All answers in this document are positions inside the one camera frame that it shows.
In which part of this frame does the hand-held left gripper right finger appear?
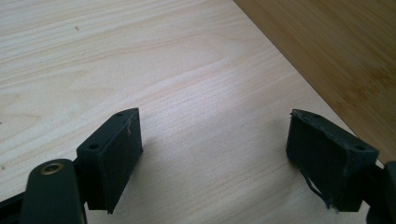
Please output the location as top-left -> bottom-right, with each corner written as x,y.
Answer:
285,108 -> 380,213

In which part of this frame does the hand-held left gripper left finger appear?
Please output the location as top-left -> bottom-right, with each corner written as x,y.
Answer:
76,107 -> 144,215

